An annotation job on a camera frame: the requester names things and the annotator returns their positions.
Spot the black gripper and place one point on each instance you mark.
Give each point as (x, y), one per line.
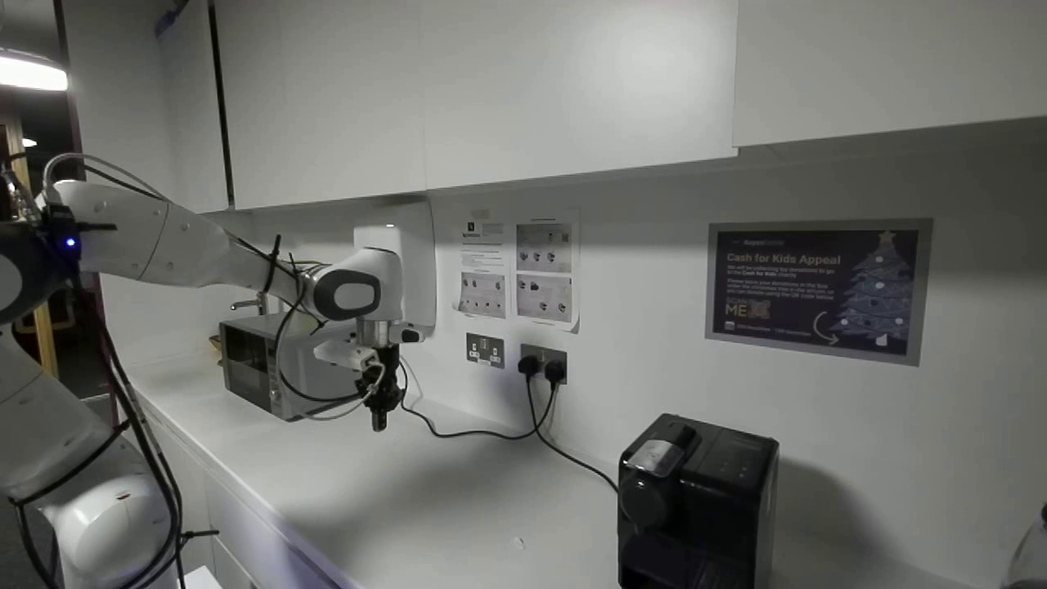
(385, 366)

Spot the steel double socket with plugs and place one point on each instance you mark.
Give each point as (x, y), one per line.
(542, 351)

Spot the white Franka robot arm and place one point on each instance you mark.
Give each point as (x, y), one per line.
(163, 244)

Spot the empty steel double socket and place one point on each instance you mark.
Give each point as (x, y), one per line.
(486, 351)

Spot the silver microwave oven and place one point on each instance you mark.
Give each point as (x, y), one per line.
(253, 363)

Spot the white paper towel dispenser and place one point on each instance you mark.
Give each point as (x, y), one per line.
(409, 267)

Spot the black mains plug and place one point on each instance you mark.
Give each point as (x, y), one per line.
(554, 369)
(530, 366)

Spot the instruction sheet with header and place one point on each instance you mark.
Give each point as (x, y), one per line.
(483, 267)

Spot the instruction sheet with photos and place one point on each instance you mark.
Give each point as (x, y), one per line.
(544, 273)

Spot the black coffee machine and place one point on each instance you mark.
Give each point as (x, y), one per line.
(699, 507)

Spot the ceiling light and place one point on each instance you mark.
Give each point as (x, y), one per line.
(31, 74)

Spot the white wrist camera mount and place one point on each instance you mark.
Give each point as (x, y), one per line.
(340, 354)

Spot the white wall cabinet door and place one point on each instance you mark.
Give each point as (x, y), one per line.
(320, 98)
(140, 98)
(895, 59)
(578, 81)

